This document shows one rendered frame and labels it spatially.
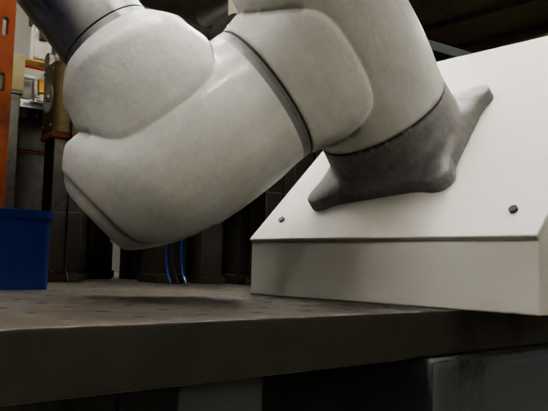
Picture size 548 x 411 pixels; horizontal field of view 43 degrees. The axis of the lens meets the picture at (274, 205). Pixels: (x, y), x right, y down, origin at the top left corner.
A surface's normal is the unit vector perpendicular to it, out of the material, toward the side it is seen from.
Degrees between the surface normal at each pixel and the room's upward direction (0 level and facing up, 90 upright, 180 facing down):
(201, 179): 114
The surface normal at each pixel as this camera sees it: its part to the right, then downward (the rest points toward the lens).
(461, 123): 0.36, -0.51
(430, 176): -0.52, -0.60
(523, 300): -0.74, -0.07
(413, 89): 0.52, 0.24
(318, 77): 0.29, 0.24
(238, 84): 0.14, -0.25
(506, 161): -0.51, -0.76
